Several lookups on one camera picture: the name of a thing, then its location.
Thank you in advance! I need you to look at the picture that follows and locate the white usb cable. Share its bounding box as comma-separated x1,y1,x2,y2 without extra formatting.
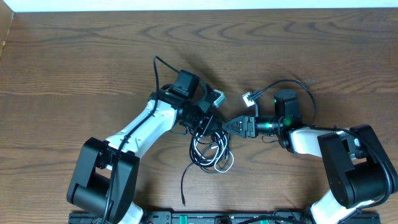
192,132,235,174

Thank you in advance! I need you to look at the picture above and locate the black usb cable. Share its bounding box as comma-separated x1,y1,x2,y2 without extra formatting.
180,129,233,206

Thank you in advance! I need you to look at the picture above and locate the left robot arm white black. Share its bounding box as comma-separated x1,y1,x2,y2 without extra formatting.
67,70,225,223

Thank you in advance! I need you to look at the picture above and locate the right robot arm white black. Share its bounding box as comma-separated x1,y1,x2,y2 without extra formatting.
223,89,397,223

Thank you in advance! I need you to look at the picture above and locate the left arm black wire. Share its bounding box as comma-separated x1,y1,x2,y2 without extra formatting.
101,55,181,224

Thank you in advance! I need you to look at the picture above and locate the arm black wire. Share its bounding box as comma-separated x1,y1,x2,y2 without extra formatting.
251,79,394,218
101,55,181,224

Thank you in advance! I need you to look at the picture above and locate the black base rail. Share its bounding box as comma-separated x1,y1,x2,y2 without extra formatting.
67,209,381,224

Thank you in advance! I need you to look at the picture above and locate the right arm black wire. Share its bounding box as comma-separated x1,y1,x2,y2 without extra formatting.
251,79,394,218

